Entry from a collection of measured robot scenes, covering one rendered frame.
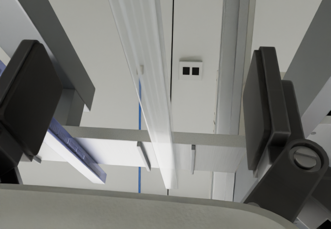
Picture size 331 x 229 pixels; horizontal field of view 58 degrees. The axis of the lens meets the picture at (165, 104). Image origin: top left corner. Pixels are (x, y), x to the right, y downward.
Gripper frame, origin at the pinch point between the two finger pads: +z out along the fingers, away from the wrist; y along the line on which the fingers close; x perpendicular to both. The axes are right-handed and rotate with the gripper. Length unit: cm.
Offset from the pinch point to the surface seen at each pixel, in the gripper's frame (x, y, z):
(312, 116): -12.5, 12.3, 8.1
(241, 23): -22.8, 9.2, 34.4
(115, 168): -188, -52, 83
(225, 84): -30.8, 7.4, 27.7
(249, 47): -35, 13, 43
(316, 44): -7.1, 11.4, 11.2
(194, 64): -127, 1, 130
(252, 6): -29, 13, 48
